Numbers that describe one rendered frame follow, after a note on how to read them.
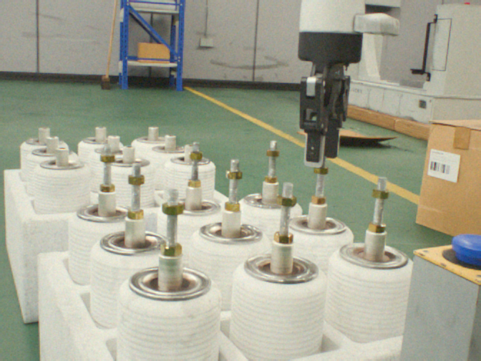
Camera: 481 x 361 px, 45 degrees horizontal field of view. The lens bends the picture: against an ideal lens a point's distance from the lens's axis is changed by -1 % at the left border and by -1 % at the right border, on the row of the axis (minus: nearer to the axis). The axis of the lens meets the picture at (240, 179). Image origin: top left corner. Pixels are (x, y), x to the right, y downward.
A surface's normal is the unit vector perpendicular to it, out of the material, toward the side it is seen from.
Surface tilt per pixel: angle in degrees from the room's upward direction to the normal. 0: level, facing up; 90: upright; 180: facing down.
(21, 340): 0
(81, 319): 0
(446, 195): 89
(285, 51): 90
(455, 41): 90
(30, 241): 90
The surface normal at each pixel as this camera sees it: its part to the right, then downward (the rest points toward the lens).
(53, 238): 0.43, 0.22
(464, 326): -0.89, 0.04
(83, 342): 0.06, -0.97
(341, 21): 0.11, 0.22
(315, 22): -0.63, 0.15
